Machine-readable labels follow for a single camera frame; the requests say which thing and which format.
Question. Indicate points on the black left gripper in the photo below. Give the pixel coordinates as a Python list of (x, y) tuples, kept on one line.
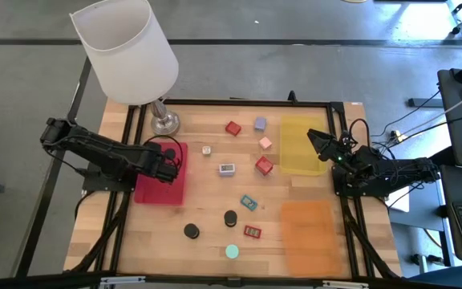
[(160, 168)]

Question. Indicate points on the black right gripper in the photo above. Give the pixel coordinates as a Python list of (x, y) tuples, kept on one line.
[(343, 152)]

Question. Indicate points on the black-lid jar blue contents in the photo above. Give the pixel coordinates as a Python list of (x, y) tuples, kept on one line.
[(170, 153)]

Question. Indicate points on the small white die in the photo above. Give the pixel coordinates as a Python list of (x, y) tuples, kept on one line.
[(206, 150)]

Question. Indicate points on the pale pink cube box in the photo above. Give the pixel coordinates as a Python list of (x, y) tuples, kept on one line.
[(265, 143)]

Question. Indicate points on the large red cube box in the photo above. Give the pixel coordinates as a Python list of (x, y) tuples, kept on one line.
[(264, 165)]

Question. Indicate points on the white rectangular block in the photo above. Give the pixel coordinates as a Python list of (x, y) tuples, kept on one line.
[(227, 169)]

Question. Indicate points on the lavender cube box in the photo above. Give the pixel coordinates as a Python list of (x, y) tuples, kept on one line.
[(260, 123)]

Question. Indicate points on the black-lid jar dark contents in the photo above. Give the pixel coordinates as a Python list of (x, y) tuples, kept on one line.
[(191, 230)]

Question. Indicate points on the small red cube box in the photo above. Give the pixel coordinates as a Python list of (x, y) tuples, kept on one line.
[(233, 128)]

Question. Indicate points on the black-lid jar orange contents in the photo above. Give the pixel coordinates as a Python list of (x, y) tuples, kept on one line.
[(230, 217)]

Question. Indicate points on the teal digital clock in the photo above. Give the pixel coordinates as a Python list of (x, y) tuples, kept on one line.
[(249, 202)]

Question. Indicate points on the teal-lid glass jar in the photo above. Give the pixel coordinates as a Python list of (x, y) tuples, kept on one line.
[(232, 251)]

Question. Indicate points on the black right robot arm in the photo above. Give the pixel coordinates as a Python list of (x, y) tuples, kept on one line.
[(399, 168)]

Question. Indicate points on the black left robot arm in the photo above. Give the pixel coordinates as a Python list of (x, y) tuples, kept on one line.
[(94, 146)]

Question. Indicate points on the pink translucent plastic bin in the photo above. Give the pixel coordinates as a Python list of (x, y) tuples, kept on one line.
[(155, 194)]

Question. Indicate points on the yellow translucent plastic bin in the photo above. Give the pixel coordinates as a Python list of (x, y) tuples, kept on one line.
[(295, 148)]

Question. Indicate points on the power plug adapter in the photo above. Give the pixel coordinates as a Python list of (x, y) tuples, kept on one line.
[(398, 135)]

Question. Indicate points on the orange translucent plastic bin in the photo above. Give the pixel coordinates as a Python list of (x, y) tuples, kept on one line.
[(311, 241)]

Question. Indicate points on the grey desk foot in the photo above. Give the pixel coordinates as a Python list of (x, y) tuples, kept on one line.
[(423, 102)]

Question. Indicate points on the red digital clock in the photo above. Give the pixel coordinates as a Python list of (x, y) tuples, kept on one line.
[(252, 232)]

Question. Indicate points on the table lamp white shade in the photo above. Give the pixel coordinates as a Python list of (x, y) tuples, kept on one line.
[(126, 52)]

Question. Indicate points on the blue chair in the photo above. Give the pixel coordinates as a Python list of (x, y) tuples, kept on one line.
[(455, 279)]

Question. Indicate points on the black frame mount knob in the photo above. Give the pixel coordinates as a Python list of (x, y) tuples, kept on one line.
[(292, 96)]

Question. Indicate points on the black aluminium table frame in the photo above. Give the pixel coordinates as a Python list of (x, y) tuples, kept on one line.
[(235, 103)]

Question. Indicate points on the silver frame bracket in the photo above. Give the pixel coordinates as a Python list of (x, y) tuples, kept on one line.
[(122, 280), (345, 285)]

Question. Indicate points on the black floor frame bar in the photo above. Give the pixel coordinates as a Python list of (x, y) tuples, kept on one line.
[(40, 221)]

